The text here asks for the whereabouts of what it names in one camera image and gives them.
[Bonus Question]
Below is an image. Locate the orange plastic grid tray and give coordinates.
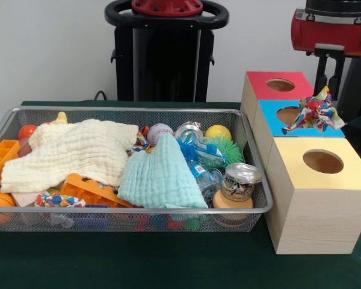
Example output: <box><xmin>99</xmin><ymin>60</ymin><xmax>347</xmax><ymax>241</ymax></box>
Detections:
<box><xmin>0</xmin><ymin>139</ymin><xmax>21</xmax><ymax>193</ymax></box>

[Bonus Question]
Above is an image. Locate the dark green table cloth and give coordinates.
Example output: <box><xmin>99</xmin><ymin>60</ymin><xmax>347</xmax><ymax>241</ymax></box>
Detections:
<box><xmin>0</xmin><ymin>101</ymin><xmax>361</xmax><ymax>289</ymax></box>

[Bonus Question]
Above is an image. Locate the white baseball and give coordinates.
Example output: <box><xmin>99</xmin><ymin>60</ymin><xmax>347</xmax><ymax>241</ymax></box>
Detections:
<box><xmin>146</xmin><ymin>123</ymin><xmax>174</xmax><ymax>148</ymax></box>

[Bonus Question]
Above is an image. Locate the silver mesh bin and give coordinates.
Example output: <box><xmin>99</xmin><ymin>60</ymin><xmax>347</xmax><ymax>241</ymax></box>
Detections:
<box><xmin>0</xmin><ymin>105</ymin><xmax>274</xmax><ymax>233</ymax></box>

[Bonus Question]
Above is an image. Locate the orange plastic toy block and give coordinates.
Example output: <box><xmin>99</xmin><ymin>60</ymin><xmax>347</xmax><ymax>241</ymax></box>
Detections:
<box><xmin>60</xmin><ymin>172</ymin><xmax>134</xmax><ymax>209</ymax></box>

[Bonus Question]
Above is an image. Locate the cream muslin cloth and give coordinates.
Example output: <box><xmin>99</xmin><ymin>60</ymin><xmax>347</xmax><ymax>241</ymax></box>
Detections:
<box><xmin>0</xmin><ymin>119</ymin><xmax>140</xmax><ymax>194</ymax></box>

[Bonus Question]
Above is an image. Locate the green spiky ball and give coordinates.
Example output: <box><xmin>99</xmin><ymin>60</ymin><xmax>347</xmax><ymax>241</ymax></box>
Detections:
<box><xmin>203</xmin><ymin>135</ymin><xmax>245</xmax><ymax>167</ymax></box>

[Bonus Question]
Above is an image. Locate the mint green muslin cloth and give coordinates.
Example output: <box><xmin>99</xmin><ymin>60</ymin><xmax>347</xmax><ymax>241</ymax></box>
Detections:
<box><xmin>117</xmin><ymin>132</ymin><xmax>209</xmax><ymax>210</ymax></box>

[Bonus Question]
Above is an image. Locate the crushed drink can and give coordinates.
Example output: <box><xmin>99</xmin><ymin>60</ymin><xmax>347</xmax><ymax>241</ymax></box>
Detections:
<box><xmin>221</xmin><ymin>163</ymin><xmax>264</xmax><ymax>202</ymax></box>

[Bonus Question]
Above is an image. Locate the wooden three-hole box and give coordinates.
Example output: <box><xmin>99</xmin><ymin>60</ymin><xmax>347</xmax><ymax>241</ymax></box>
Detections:
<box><xmin>239</xmin><ymin>71</ymin><xmax>361</xmax><ymax>255</ymax></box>

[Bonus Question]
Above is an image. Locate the yellow ball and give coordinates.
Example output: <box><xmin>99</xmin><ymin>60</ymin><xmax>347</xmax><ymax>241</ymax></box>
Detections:
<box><xmin>205</xmin><ymin>124</ymin><xmax>233</xmax><ymax>141</ymax></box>

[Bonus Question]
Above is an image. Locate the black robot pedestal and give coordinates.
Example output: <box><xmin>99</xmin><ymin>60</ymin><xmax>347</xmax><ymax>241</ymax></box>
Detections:
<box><xmin>104</xmin><ymin>0</ymin><xmax>230</xmax><ymax>102</ymax></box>

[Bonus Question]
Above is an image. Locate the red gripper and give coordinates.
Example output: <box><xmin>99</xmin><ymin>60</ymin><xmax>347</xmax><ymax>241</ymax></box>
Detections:
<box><xmin>289</xmin><ymin>8</ymin><xmax>361</xmax><ymax>102</ymax></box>

